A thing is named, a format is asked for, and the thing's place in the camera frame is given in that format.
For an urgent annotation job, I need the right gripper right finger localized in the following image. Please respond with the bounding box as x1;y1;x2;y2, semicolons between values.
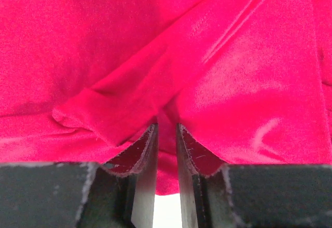
176;123;249;227

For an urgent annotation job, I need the red t shirt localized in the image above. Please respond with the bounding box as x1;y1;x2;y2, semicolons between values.
1;0;331;195

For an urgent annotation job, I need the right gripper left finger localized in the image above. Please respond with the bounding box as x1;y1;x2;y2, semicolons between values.
77;124;158;227

